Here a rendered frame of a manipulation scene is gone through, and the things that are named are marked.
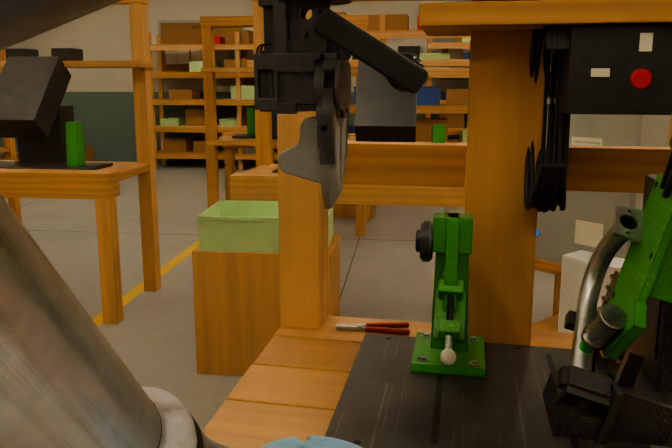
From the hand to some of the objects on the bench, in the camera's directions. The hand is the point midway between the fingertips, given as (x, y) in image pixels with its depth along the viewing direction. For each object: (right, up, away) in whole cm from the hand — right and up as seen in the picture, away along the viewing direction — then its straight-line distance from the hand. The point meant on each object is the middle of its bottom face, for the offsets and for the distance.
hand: (336, 196), depth 64 cm
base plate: (+56, -35, +36) cm, 75 cm away
